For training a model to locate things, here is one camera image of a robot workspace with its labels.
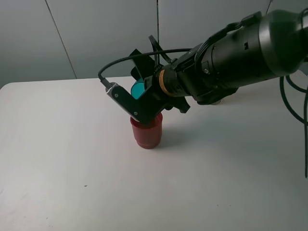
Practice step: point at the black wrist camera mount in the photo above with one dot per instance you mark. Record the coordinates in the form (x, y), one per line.
(132, 106)

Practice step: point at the red plastic cup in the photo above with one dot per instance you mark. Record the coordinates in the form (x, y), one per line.
(147, 136)

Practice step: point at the teal translucent plastic cup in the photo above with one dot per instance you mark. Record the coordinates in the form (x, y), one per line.
(137, 89)

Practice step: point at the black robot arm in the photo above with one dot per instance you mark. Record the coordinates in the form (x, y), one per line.
(258, 48)

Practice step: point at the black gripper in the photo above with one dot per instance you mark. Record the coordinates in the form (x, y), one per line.
(154, 100)

